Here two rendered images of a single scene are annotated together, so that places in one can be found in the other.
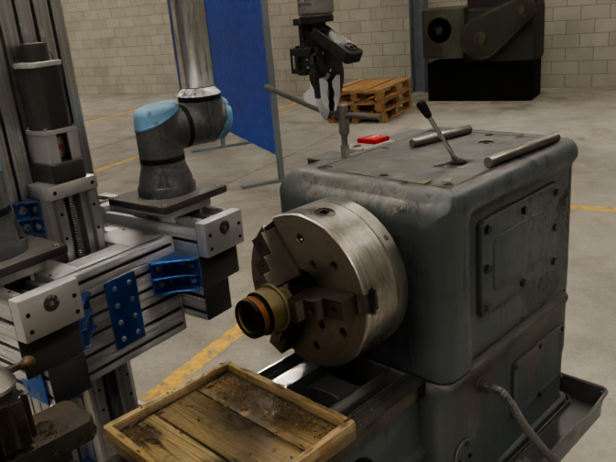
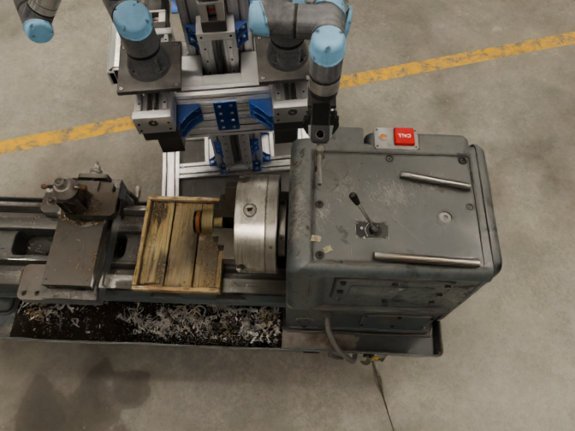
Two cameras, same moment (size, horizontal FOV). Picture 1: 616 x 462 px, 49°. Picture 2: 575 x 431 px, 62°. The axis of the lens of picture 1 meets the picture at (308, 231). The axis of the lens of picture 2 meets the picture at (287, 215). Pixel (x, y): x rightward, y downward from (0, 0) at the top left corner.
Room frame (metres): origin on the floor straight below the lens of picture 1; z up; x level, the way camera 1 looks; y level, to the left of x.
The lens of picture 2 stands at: (0.85, -0.55, 2.48)
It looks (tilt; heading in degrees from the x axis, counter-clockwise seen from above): 64 degrees down; 46
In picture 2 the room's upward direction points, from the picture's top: straight up
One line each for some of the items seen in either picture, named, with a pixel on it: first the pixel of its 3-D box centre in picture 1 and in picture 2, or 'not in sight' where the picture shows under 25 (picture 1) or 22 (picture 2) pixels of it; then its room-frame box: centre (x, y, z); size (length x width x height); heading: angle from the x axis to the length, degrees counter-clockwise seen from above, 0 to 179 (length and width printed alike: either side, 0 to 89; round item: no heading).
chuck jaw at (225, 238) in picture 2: (329, 304); (229, 247); (1.10, -0.03, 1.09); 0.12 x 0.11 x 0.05; 44
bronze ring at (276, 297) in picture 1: (267, 310); (209, 221); (1.12, 0.09, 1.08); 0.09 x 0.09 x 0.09; 44
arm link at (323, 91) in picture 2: (313, 5); (323, 79); (1.45, -0.05, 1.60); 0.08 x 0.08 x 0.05
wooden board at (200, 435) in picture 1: (227, 433); (183, 243); (1.03, 0.18, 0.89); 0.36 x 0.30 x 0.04; 44
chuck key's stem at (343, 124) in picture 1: (344, 131); (318, 159); (1.41, -0.09, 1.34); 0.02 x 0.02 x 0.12
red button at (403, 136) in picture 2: (373, 140); (404, 137); (1.69, -0.19, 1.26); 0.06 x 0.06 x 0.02; 44
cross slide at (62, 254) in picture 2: not in sight; (81, 228); (0.81, 0.44, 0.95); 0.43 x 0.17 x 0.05; 44
